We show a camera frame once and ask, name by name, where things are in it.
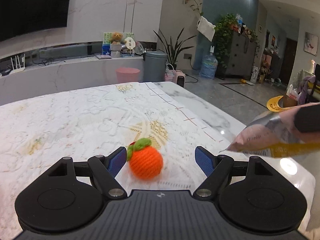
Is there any white red-print plastic bag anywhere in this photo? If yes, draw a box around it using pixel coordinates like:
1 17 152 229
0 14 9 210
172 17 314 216
286 84 300 100

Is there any white router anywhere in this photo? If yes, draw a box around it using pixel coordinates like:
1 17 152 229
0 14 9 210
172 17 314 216
0 54 27 77

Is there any flower wall picture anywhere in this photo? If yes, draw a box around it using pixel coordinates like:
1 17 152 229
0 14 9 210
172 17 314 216
304 32 319 56

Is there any green white picture board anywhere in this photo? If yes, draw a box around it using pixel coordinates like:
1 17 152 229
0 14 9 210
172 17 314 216
103 32 135 55

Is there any long-leaf potted plant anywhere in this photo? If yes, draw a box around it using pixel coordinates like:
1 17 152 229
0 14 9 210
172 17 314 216
153 28 197 70

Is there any white round fan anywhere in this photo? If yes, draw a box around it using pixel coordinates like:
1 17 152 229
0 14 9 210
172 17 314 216
124 37 137 53

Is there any bushy green potted plant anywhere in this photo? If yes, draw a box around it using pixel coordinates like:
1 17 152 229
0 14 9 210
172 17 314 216
214 14 239 68

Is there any yellow printed bag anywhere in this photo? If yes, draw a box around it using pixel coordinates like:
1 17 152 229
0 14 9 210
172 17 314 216
266 95 300 113

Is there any white marble television cabinet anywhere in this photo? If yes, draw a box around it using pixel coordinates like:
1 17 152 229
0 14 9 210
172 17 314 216
0 55 145 105

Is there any orange knitted tangerine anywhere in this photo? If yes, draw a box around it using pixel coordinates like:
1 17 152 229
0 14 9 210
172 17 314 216
127 138 164 180

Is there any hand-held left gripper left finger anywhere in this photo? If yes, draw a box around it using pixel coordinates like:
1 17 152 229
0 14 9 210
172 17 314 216
47 147 127 200

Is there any grey trash can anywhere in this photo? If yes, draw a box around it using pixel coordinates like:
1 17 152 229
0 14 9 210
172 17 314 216
143 51 168 83

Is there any pink round stool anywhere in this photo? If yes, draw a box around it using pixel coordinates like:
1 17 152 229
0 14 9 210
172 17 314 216
115 67 140 83

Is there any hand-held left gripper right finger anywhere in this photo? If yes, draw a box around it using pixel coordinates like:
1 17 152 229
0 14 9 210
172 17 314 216
193 146 275 200

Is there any lemon print checked tablecloth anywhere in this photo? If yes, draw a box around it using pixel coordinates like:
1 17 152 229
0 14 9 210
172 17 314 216
145 82 225 145

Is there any blue water bottle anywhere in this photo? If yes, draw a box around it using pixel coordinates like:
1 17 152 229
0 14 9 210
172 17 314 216
200 45 218 80

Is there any brown teddy bear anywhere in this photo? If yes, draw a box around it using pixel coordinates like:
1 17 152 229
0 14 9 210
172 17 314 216
109 32 127 45

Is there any pink small heater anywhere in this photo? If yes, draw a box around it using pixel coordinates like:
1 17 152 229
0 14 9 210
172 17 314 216
175 70 186 87

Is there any dark wooden door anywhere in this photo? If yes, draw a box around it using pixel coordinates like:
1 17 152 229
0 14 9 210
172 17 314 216
279 38 298 85

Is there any pink white woven basket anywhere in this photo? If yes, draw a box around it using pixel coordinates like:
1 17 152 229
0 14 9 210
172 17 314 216
164 64 177 82

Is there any white planter cup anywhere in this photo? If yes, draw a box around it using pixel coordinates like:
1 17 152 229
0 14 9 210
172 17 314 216
110 44 123 57

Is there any grey drawer cabinet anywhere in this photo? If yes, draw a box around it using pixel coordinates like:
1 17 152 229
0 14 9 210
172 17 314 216
216 31 258 80

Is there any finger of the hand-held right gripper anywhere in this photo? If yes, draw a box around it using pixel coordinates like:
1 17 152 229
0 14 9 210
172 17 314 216
294 102 320 133

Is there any white hanging cloth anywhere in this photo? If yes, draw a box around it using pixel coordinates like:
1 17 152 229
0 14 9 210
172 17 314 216
197 16 216 42

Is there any black television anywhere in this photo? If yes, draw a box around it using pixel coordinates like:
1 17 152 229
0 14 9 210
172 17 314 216
0 0 74 42

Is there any pink yellow foil packet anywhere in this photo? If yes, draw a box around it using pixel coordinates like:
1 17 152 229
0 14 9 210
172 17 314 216
220 107 320 158

